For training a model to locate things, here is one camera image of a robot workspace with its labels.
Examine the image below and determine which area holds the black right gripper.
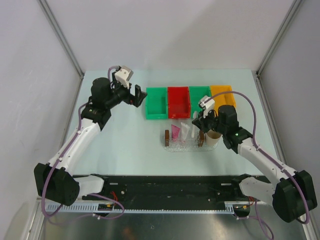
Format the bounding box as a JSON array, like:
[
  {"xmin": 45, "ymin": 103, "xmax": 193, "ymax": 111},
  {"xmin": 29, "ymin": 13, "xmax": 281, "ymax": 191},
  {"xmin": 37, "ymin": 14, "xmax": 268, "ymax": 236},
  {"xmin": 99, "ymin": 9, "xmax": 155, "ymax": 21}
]
[{"xmin": 192, "ymin": 107, "xmax": 226, "ymax": 135}]

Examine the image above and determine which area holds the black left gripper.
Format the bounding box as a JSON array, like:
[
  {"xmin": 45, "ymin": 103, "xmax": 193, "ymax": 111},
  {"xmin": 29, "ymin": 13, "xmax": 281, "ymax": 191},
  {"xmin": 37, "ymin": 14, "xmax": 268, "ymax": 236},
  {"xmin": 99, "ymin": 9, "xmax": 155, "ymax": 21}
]
[{"xmin": 104, "ymin": 72, "xmax": 147, "ymax": 109}]

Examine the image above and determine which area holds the beige cup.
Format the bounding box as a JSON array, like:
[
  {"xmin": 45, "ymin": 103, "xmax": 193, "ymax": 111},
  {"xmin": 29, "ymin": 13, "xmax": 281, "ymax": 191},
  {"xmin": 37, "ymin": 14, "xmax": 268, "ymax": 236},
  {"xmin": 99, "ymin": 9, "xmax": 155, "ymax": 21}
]
[{"xmin": 204, "ymin": 130, "xmax": 222, "ymax": 146}]

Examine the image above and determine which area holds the white toothbrush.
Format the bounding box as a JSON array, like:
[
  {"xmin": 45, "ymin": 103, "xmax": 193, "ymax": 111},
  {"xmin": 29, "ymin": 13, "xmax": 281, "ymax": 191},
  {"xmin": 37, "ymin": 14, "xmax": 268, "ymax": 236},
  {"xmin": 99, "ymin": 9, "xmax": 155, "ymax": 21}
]
[{"xmin": 191, "ymin": 111, "xmax": 198, "ymax": 138}]

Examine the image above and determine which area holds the clear glass tray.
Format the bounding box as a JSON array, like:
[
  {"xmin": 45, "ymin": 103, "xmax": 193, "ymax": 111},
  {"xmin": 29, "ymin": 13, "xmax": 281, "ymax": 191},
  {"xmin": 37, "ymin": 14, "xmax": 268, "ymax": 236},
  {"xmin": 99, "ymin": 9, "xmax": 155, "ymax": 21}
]
[{"xmin": 160, "ymin": 129, "xmax": 219, "ymax": 153}]

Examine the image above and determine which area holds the white toothpaste tube red cap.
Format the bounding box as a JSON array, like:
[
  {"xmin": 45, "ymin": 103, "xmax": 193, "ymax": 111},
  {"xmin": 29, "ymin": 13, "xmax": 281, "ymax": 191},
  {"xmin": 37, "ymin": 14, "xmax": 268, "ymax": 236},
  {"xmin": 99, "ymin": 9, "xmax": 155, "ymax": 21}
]
[{"xmin": 180, "ymin": 122, "xmax": 190, "ymax": 142}]

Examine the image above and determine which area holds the pink toothpaste tube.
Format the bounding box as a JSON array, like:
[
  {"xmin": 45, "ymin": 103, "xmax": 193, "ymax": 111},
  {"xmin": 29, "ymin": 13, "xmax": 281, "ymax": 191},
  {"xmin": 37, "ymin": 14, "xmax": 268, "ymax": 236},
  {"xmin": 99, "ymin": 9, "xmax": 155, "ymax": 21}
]
[{"xmin": 171, "ymin": 124, "xmax": 180, "ymax": 140}]

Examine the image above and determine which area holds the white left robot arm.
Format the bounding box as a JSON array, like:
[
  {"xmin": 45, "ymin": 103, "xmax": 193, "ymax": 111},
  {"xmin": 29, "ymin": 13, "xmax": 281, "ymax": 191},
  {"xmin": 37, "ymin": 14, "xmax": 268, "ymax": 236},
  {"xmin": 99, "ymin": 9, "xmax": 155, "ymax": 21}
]
[{"xmin": 34, "ymin": 77, "xmax": 147, "ymax": 206}]

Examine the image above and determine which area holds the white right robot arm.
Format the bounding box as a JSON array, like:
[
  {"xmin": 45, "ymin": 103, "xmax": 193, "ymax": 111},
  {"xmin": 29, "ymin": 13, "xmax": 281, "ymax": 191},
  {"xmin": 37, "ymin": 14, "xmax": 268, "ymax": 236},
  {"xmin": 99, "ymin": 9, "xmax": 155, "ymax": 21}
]
[{"xmin": 192, "ymin": 103, "xmax": 318, "ymax": 224}]

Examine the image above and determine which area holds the green plastic bin far left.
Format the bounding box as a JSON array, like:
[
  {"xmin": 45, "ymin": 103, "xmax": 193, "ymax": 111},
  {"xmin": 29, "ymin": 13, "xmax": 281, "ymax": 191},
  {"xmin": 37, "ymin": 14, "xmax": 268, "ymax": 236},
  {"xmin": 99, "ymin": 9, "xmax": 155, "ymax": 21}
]
[{"xmin": 145, "ymin": 87, "xmax": 168, "ymax": 120}]

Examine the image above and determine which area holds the yellow plastic bin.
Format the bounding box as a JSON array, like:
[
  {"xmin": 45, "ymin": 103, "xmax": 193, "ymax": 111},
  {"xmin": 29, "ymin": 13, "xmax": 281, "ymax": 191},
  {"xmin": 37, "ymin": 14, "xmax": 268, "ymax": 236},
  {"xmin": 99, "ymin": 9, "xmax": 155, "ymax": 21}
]
[{"xmin": 210, "ymin": 85, "xmax": 236, "ymax": 112}]

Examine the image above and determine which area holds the green plastic bin with cup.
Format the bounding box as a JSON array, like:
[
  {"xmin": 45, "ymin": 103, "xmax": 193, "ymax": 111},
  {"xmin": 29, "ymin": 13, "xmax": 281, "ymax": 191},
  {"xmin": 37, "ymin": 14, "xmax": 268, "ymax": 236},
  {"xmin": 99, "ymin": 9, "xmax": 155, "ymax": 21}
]
[{"xmin": 188, "ymin": 86, "xmax": 212, "ymax": 118}]

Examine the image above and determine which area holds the red plastic bin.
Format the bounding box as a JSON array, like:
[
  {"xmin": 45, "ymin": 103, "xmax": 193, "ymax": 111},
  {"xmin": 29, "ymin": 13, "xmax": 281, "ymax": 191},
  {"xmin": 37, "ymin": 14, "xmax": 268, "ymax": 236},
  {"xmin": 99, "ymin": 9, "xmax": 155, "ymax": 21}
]
[{"xmin": 167, "ymin": 86, "xmax": 191, "ymax": 119}]

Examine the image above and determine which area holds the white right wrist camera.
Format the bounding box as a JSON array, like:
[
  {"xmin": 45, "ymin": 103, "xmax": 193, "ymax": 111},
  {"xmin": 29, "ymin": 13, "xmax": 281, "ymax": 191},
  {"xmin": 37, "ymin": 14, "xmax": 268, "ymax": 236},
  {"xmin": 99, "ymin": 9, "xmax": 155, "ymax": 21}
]
[{"xmin": 198, "ymin": 95, "xmax": 215, "ymax": 118}]

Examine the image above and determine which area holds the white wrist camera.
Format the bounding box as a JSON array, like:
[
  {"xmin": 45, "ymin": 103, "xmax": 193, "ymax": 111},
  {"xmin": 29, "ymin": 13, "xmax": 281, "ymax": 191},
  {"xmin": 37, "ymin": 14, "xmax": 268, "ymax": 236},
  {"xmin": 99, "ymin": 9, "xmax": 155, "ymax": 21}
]
[
  {"xmin": 198, "ymin": 95, "xmax": 215, "ymax": 118},
  {"xmin": 114, "ymin": 66, "xmax": 134, "ymax": 89}
]

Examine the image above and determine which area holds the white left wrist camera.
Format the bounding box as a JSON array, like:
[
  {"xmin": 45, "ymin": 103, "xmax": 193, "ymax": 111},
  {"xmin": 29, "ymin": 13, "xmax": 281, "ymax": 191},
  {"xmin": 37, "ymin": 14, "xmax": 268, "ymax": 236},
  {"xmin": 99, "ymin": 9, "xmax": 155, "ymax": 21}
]
[{"xmin": 114, "ymin": 66, "xmax": 134, "ymax": 89}]

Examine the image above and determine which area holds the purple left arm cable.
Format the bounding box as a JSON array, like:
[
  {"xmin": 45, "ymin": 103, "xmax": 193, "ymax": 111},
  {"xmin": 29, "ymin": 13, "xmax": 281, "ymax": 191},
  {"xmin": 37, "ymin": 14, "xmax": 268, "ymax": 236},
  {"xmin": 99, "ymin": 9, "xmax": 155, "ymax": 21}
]
[{"xmin": 41, "ymin": 65, "xmax": 126, "ymax": 226}]

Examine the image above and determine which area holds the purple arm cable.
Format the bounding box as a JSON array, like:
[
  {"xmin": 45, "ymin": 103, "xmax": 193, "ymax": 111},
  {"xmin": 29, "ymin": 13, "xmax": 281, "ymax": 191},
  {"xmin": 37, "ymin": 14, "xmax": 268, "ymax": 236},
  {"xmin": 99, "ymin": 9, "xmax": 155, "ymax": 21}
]
[
  {"xmin": 41, "ymin": 65, "xmax": 126, "ymax": 226},
  {"xmin": 204, "ymin": 91, "xmax": 310, "ymax": 240}
]

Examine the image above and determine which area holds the grey slotted cable duct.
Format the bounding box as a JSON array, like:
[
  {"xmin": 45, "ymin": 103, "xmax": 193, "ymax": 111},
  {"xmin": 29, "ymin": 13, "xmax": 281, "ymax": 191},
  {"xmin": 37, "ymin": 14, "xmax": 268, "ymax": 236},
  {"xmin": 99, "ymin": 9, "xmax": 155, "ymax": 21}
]
[{"xmin": 59, "ymin": 202, "xmax": 234, "ymax": 214}]

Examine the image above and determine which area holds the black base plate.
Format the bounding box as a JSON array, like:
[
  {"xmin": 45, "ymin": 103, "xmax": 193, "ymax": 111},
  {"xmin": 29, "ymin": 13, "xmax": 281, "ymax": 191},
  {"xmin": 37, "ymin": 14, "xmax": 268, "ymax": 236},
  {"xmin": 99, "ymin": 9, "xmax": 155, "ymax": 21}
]
[{"xmin": 74, "ymin": 174, "xmax": 261, "ymax": 210}]

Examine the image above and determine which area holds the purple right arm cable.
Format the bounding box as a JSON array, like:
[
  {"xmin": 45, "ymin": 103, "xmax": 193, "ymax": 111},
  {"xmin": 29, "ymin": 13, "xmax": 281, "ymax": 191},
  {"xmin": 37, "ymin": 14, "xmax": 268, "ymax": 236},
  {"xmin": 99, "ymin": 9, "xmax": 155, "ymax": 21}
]
[{"xmin": 204, "ymin": 91, "xmax": 310, "ymax": 240}]

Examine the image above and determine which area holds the aluminium frame post left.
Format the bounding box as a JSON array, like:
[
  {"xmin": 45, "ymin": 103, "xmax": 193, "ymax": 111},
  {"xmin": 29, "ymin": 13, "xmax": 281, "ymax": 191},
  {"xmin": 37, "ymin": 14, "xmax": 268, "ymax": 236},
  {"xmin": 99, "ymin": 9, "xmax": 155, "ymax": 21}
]
[{"xmin": 37, "ymin": 0, "xmax": 84, "ymax": 79}]

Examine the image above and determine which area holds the aluminium frame post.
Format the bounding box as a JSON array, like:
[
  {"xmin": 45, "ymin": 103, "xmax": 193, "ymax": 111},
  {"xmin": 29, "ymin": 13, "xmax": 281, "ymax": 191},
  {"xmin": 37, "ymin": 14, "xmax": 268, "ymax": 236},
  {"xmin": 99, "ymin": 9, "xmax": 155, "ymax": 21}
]
[
  {"xmin": 37, "ymin": 0, "xmax": 84, "ymax": 79},
  {"xmin": 255, "ymin": 0, "xmax": 305, "ymax": 76}
]

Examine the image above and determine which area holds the aluminium frame post right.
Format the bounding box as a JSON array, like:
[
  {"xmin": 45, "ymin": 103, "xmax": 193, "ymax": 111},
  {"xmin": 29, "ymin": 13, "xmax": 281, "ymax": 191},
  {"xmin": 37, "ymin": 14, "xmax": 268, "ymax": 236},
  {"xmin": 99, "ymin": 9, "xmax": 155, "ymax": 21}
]
[{"xmin": 255, "ymin": 0, "xmax": 305, "ymax": 76}]

